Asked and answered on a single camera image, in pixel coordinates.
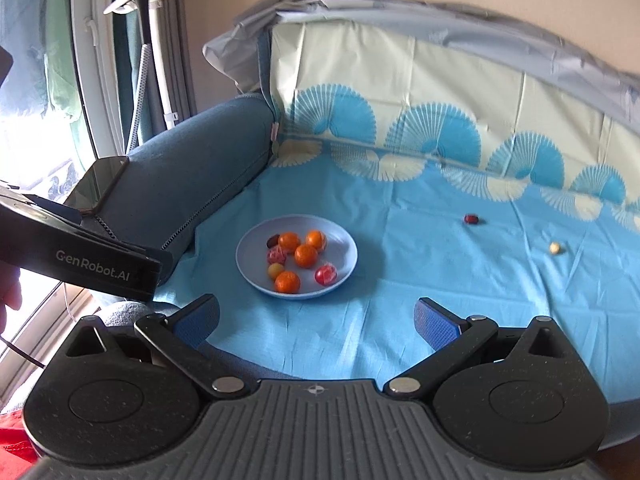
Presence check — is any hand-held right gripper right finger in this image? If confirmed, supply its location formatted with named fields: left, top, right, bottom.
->
left=384, top=297, right=576, bottom=399

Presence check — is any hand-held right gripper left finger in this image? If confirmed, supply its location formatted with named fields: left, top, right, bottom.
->
left=62, top=294, right=251, bottom=401

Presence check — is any light blue plate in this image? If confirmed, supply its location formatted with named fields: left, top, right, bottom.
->
left=235, top=214, right=359, bottom=301

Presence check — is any person's left hand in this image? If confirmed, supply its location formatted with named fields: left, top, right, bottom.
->
left=0, top=261, right=24, bottom=337

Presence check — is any blue fan-print bedsheet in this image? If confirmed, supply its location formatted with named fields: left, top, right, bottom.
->
left=152, top=22, right=640, bottom=406

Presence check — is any black smartphone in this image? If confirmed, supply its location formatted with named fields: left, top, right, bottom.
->
left=65, top=156, right=131, bottom=217

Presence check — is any red cloth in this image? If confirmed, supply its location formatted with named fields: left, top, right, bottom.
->
left=0, top=412, right=42, bottom=480

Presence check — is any white garment steamer stand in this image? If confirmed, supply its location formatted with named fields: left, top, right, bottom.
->
left=102, top=0, right=212, bottom=157

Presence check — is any grey plastic cover sheet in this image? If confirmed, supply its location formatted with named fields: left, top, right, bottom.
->
left=202, top=0, right=640, bottom=131

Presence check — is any black cable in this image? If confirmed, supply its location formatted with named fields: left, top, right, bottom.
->
left=0, top=335, right=47, bottom=368

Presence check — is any white window frame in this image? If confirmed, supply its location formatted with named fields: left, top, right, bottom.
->
left=70, top=0, right=128, bottom=162

